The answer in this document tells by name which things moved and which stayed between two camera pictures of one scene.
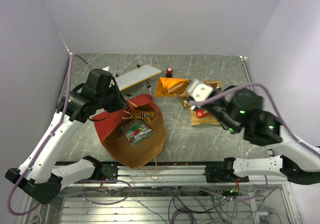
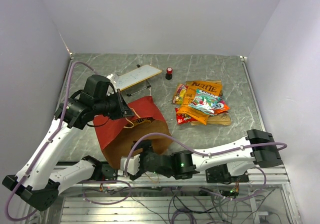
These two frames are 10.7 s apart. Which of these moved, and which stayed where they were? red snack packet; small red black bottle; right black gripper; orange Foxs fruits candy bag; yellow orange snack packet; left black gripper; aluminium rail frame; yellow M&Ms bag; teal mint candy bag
Moved: teal mint candy bag; yellow orange snack packet; orange Foxs fruits candy bag; red snack packet; left black gripper; right black gripper; yellow M&Ms bag
Stayed: small red black bottle; aluminium rail frame
